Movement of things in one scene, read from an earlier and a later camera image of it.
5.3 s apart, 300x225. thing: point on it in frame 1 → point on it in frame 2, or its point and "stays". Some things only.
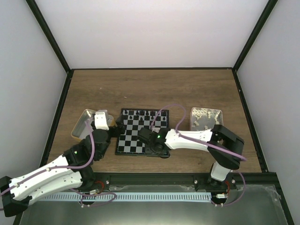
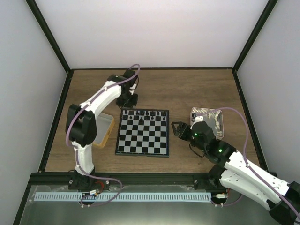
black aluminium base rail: (234, 180) stays
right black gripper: (148, 151) → (183, 127)
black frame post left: (38, 14) stays
